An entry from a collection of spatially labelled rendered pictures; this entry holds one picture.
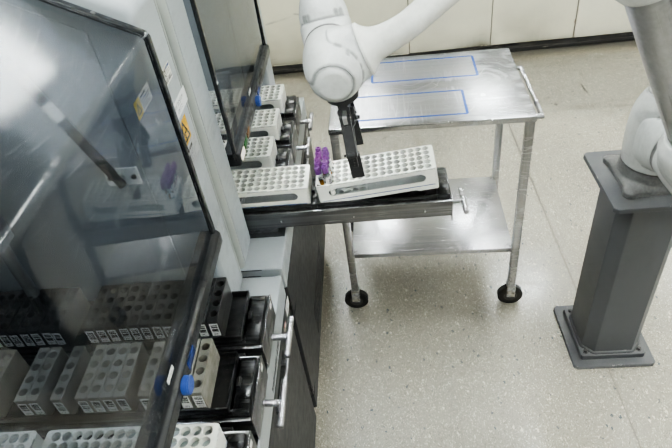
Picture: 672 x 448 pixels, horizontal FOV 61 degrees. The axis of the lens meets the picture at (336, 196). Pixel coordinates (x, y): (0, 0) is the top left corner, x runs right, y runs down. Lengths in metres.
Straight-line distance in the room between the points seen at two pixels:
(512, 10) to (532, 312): 2.12
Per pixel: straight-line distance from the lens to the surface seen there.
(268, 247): 1.45
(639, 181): 1.67
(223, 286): 1.18
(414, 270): 2.35
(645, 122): 1.58
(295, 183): 1.42
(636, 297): 1.96
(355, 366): 2.08
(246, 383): 1.11
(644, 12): 1.18
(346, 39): 1.05
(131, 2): 0.95
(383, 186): 1.43
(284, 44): 3.78
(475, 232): 2.10
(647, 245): 1.80
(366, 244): 2.06
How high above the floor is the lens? 1.71
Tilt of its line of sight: 39 degrees down
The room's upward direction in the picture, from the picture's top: 8 degrees counter-clockwise
